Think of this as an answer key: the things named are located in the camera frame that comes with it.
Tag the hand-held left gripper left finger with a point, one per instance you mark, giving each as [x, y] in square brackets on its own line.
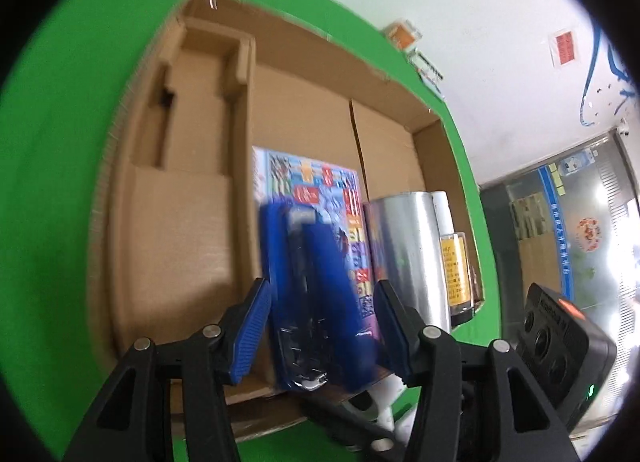
[250, 337]

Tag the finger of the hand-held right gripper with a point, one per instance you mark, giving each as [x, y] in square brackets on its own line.
[345, 422]

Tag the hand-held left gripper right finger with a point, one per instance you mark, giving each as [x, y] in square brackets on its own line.
[392, 337]

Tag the silver metal cylinder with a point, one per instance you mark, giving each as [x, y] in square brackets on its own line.
[405, 252]

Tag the blue stapler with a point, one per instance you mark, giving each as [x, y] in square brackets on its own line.
[325, 282]

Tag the yellow label jar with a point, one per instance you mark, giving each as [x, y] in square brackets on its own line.
[456, 272]

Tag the brown cardboard box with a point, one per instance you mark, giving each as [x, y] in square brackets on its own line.
[200, 222]

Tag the red round sticker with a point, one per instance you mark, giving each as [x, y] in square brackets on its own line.
[587, 233]

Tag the colourful printed flat box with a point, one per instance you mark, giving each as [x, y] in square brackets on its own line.
[345, 192]

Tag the glass door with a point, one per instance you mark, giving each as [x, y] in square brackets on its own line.
[600, 192]

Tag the flat light blue box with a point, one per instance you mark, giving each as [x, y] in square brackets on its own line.
[434, 86]

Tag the green round tablecloth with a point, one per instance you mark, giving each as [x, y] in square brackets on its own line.
[60, 142]

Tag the small orange box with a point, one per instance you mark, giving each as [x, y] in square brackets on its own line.
[404, 33]

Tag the flat packets at wall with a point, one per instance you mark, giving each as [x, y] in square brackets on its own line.
[425, 63]

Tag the red wall sign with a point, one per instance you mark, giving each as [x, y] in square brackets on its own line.
[565, 48]

